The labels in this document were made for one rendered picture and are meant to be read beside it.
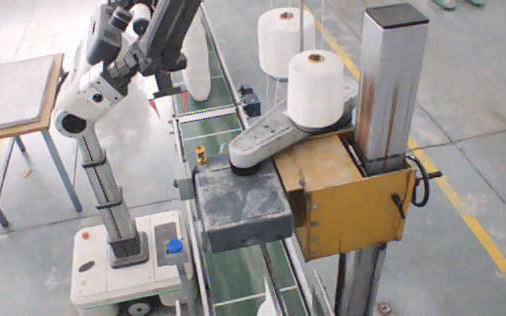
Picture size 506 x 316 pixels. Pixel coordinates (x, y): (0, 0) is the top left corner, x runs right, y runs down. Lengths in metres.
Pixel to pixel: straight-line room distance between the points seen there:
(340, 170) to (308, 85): 0.34
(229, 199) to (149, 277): 1.31
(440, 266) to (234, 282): 1.24
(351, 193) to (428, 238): 1.70
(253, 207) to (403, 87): 0.50
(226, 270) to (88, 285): 0.74
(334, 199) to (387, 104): 0.30
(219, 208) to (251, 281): 1.05
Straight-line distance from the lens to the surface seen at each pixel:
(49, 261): 3.16
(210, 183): 1.32
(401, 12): 1.22
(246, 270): 2.30
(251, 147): 1.30
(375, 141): 1.33
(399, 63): 1.21
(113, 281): 2.56
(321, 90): 1.11
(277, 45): 1.32
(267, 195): 1.27
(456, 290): 2.82
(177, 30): 1.51
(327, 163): 1.37
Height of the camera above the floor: 2.24
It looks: 41 degrees down
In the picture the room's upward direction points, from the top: 5 degrees counter-clockwise
